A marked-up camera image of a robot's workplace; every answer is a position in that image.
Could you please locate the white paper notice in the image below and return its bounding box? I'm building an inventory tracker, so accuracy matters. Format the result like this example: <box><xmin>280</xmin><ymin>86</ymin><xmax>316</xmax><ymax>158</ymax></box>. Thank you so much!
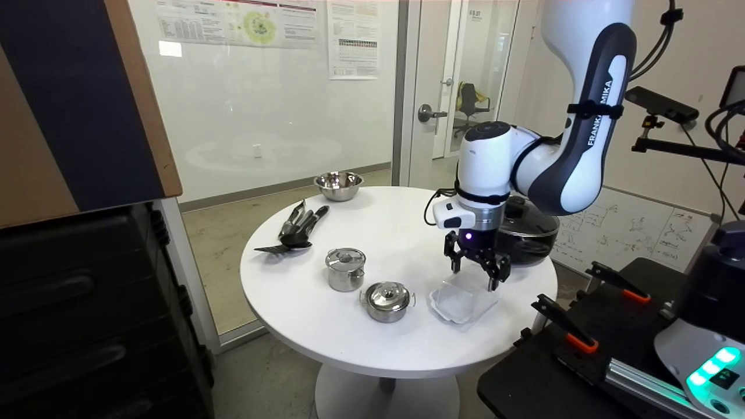
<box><xmin>325</xmin><ymin>0</ymin><xmax>383</xmax><ymax>82</ymax></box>

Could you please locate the black drawer cabinet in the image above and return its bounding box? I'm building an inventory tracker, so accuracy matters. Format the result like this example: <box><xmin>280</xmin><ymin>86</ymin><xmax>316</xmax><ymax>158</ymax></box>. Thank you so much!
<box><xmin>0</xmin><ymin>201</ymin><xmax>217</xmax><ymax>419</ymax></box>

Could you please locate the door with metal handle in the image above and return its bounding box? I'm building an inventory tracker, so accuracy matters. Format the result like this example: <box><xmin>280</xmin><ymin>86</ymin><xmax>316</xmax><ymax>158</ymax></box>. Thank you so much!
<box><xmin>401</xmin><ymin>0</ymin><xmax>498</xmax><ymax>191</ymax></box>

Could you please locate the black bowl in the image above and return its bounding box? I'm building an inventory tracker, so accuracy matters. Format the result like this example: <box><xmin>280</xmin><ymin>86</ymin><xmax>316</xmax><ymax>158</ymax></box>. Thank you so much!
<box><xmin>495</xmin><ymin>196</ymin><xmax>562</xmax><ymax>267</ymax></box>

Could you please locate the white table pedestal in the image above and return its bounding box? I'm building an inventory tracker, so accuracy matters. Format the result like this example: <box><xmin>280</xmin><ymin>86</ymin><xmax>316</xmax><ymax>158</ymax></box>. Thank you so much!
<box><xmin>311</xmin><ymin>363</ymin><xmax>460</xmax><ymax>419</ymax></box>

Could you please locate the black boom stand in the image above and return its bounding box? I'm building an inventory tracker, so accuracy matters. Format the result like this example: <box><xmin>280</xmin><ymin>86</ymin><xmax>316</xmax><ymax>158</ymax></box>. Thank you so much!
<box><xmin>629</xmin><ymin>113</ymin><xmax>745</xmax><ymax>166</ymax></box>

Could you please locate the aluminium rail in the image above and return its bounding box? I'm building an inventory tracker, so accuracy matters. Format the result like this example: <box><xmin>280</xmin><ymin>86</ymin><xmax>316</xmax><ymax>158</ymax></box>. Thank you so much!
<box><xmin>602</xmin><ymin>359</ymin><xmax>700</xmax><ymax>419</ymax></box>

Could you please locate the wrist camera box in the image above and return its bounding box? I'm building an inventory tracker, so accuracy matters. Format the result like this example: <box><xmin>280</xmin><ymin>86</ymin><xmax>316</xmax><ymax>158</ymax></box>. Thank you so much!
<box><xmin>431</xmin><ymin>196</ymin><xmax>476</xmax><ymax>233</ymax></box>

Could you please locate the whiteboard with writing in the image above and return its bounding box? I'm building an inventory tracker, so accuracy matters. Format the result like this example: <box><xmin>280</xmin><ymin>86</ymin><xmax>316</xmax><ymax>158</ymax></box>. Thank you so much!
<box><xmin>545</xmin><ymin>184</ymin><xmax>716</xmax><ymax>275</ymax></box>

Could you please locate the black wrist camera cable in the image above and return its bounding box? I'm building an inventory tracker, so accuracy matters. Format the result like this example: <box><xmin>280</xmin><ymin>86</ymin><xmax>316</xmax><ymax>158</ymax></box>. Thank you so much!
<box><xmin>420</xmin><ymin>186</ymin><xmax>457</xmax><ymax>228</ymax></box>

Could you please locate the black camera on boom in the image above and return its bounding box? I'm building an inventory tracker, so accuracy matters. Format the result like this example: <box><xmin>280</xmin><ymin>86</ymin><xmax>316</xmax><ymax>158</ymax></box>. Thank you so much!
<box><xmin>624</xmin><ymin>84</ymin><xmax>700</xmax><ymax>128</ymax></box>

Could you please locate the black spatula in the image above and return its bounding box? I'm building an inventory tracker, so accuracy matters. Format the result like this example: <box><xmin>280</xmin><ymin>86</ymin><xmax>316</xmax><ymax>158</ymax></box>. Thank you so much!
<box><xmin>254</xmin><ymin>239</ymin><xmax>311</xmax><ymax>255</ymax></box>

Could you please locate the orange black clamp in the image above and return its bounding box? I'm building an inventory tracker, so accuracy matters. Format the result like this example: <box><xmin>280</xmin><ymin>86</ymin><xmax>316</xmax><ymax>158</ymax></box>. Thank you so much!
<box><xmin>585</xmin><ymin>260</ymin><xmax>653</xmax><ymax>306</ymax></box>
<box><xmin>531</xmin><ymin>290</ymin><xmax>601</xmax><ymax>359</ymax></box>

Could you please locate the poster with green circle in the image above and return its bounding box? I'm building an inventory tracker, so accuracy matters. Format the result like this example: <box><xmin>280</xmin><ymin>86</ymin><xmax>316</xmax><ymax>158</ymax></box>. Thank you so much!
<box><xmin>150</xmin><ymin>0</ymin><xmax>324</xmax><ymax>50</ymax></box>

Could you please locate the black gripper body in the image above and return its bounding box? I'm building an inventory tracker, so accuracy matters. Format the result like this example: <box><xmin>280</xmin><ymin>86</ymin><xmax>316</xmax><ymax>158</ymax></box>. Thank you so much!
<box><xmin>445</xmin><ymin>226</ymin><xmax>510</xmax><ymax>263</ymax></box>

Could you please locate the clear plastic container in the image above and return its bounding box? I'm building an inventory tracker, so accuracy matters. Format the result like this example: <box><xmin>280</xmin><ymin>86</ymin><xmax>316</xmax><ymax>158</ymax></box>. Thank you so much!
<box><xmin>425</xmin><ymin>271</ymin><xmax>502</xmax><ymax>327</ymax></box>

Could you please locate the brown and blue board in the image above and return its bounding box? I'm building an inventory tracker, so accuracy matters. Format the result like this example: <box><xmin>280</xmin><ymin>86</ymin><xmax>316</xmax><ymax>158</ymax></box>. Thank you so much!
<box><xmin>0</xmin><ymin>0</ymin><xmax>184</xmax><ymax>233</ymax></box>

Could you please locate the robot base with status light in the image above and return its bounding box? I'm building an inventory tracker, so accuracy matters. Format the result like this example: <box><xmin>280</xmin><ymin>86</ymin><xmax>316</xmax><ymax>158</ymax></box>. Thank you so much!
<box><xmin>651</xmin><ymin>313</ymin><xmax>745</xmax><ymax>419</ymax></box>

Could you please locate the steel bowl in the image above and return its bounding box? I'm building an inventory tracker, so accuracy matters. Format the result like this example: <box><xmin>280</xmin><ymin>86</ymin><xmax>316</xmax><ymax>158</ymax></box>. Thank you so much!
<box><xmin>311</xmin><ymin>170</ymin><xmax>366</xmax><ymax>205</ymax></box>

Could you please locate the black base platform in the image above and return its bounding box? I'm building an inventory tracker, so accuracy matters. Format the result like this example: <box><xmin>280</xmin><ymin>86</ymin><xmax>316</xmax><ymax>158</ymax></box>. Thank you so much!
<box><xmin>475</xmin><ymin>255</ymin><xmax>745</xmax><ymax>419</ymax></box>

